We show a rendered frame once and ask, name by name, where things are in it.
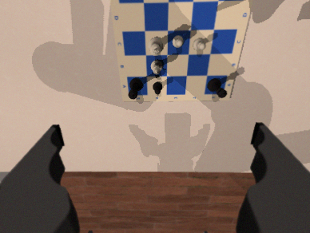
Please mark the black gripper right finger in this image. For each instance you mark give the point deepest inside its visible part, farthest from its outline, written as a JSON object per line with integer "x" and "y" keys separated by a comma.
{"x": 279, "y": 202}

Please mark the blue and cream chessboard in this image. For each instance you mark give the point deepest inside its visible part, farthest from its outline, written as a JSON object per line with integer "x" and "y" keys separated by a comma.
{"x": 186, "y": 72}

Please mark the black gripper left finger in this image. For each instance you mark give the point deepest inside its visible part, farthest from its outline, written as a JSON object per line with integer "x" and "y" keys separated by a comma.
{"x": 31, "y": 197}

